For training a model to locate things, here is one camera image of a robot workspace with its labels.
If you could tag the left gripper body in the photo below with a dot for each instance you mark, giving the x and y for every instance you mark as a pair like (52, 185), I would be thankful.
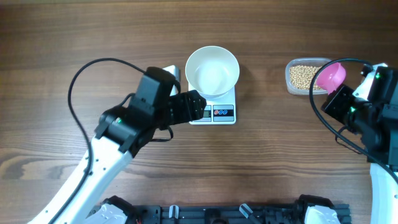
(181, 110)

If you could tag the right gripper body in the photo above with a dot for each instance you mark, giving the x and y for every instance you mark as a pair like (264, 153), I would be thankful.
(339, 105)

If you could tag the pink plastic scoop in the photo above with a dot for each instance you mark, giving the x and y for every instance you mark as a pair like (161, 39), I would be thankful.
(331, 77)

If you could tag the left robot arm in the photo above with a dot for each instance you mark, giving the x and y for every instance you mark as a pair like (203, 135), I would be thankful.
(122, 131)

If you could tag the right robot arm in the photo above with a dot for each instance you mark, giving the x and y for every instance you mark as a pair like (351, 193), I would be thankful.
(371, 112)

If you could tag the white digital kitchen scale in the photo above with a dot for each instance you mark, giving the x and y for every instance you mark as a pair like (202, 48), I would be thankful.
(219, 110)

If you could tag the white bowl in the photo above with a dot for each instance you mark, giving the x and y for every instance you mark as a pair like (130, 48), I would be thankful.
(212, 71)

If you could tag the pile of soybeans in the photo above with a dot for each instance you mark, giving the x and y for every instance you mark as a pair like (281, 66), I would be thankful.
(301, 76)

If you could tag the clear plastic container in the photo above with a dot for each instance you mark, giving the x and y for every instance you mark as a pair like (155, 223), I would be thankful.
(315, 62)

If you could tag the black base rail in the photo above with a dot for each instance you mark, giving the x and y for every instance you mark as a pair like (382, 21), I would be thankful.
(286, 213)

